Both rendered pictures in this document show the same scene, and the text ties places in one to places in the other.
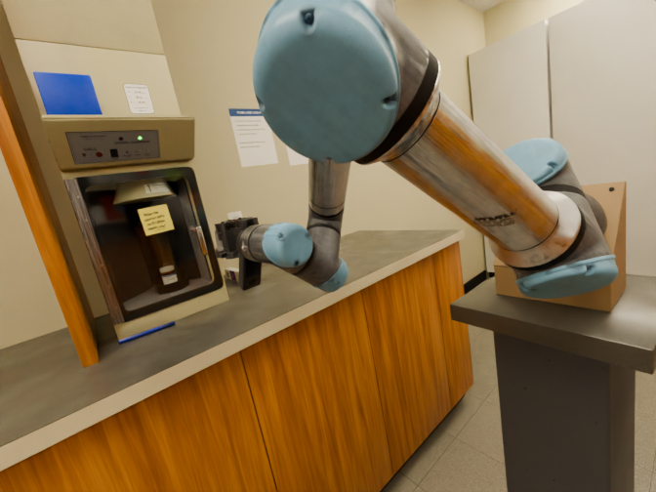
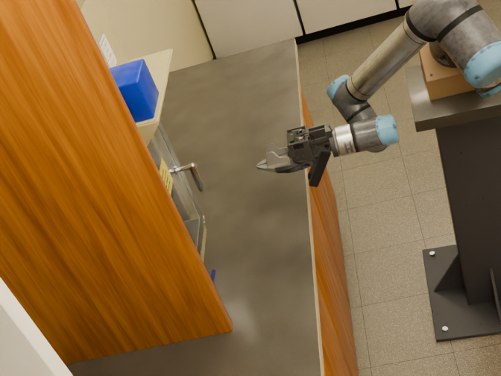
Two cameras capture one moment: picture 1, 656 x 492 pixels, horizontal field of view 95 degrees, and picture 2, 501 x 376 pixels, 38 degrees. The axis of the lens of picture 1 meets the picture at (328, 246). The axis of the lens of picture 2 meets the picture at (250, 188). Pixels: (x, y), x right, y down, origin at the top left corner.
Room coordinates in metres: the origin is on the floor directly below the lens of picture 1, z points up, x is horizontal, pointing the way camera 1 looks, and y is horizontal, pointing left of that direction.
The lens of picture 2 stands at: (-0.40, 1.26, 2.21)
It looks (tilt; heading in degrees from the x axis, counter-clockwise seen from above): 36 degrees down; 321
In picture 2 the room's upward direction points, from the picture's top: 22 degrees counter-clockwise
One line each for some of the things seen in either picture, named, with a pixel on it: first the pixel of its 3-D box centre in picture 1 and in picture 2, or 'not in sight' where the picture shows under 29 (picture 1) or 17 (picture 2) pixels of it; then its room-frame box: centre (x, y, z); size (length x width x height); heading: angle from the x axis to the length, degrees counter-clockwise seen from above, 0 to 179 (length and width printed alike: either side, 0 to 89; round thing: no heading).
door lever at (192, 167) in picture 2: (199, 239); (190, 177); (0.92, 0.38, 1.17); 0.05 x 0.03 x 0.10; 37
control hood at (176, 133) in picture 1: (130, 141); (150, 106); (0.84, 0.46, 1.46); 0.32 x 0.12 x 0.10; 128
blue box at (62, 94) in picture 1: (70, 102); (127, 93); (0.78, 0.53, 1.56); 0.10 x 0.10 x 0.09; 38
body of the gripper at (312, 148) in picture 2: (242, 238); (312, 145); (0.66, 0.18, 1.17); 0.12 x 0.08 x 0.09; 38
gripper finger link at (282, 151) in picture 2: not in sight; (272, 153); (0.75, 0.23, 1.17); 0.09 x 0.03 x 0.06; 38
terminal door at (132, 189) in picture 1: (157, 240); (172, 199); (0.88, 0.49, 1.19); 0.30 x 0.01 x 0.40; 127
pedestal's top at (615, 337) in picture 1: (560, 301); (461, 87); (0.60, -0.47, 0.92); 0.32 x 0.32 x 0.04; 34
